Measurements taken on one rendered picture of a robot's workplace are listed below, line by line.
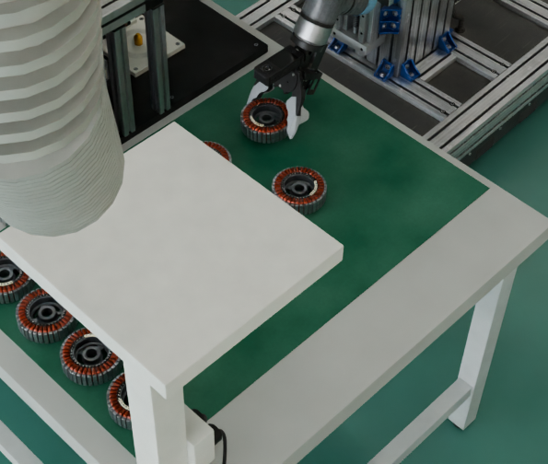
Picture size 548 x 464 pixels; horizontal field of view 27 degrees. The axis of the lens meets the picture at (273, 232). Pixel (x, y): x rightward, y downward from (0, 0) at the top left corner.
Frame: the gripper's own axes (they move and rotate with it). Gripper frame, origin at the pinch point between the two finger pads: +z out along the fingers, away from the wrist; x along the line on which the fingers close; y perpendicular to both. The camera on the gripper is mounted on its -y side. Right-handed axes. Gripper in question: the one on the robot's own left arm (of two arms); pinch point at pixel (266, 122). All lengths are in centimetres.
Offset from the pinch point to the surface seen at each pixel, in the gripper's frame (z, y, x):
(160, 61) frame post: -5.2, -18.4, 18.0
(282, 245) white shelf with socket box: -13, -63, -53
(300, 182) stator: 3.6, -6.3, -17.6
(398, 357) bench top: 14, -19, -59
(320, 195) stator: 3.2, -6.4, -23.2
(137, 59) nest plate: 3.3, -6.5, 34.4
